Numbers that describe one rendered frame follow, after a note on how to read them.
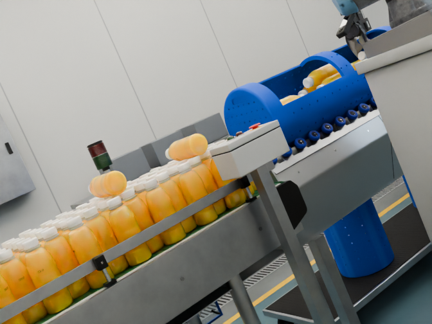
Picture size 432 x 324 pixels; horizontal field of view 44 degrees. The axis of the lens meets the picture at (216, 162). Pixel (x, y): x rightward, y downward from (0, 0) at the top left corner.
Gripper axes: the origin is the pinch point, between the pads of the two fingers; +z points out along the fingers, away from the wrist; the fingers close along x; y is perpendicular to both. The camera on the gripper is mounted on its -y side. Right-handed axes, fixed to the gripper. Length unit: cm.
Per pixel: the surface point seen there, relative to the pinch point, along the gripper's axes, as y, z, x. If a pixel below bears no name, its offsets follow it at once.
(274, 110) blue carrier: -62, 4, -8
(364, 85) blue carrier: -14.8, 10.6, -7.7
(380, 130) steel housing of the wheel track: -16.0, 29.1, -7.5
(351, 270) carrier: -13, 95, 45
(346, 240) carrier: -12, 80, 41
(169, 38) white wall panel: 124, -88, 324
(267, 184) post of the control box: -90, 21, -25
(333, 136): -38.8, 22.3, -5.5
